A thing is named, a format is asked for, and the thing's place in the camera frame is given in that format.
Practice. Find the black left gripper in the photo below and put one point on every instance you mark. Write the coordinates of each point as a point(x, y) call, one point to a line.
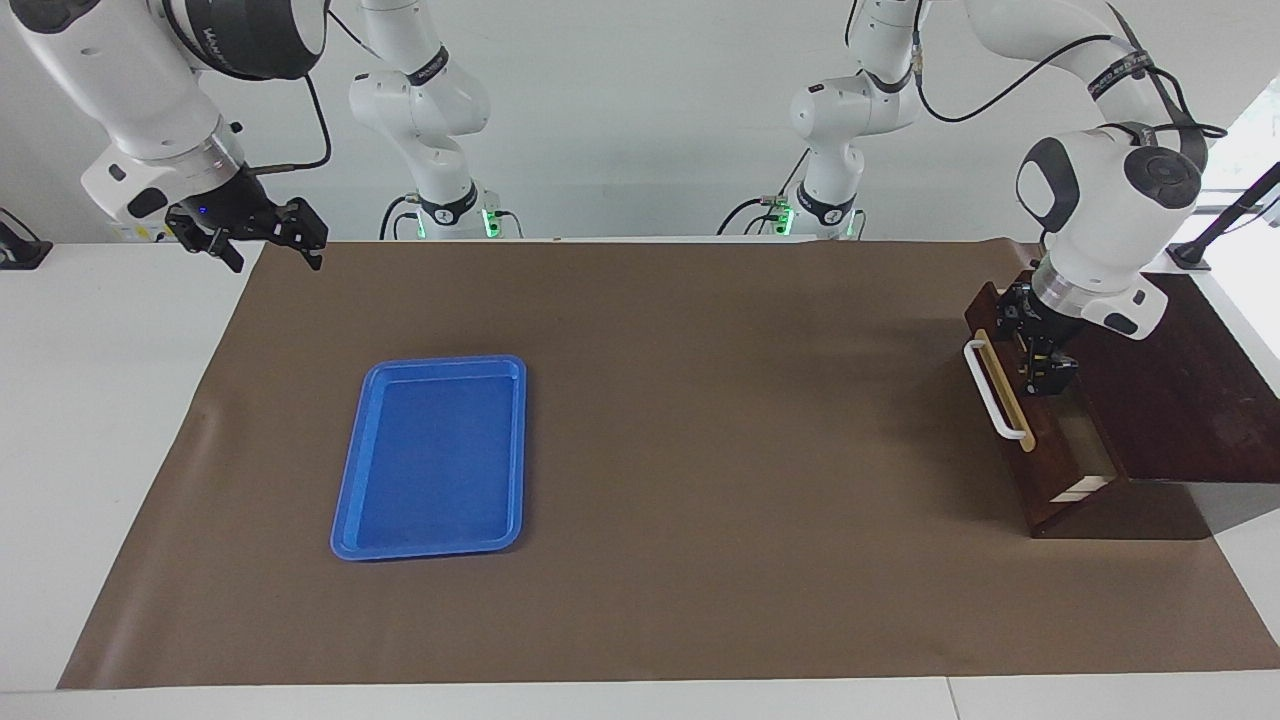
point(1035, 318)

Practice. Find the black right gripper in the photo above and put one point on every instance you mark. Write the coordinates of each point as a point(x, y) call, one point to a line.
point(235, 210)

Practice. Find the wooden drawer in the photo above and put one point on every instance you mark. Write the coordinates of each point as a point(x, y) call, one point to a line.
point(1040, 460)

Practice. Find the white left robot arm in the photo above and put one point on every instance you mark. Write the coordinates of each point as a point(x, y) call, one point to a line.
point(1100, 220)

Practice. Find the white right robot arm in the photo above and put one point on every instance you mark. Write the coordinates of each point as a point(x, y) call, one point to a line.
point(130, 90)

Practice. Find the dark wooden cabinet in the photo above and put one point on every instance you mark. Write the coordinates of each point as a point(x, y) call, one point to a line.
point(1200, 420)

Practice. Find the green lit base connector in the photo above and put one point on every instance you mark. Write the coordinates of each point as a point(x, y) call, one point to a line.
point(785, 218)
point(491, 222)

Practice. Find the blue plastic tray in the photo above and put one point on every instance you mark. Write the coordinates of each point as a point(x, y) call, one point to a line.
point(430, 460)

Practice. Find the brown paper table mat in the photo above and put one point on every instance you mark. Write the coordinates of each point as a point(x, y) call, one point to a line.
point(700, 550)

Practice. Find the white wall socket box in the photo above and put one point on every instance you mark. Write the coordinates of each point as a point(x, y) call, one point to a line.
point(140, 234)

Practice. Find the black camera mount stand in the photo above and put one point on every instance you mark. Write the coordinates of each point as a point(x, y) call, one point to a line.
point(25, 255)
point(1188, 255)

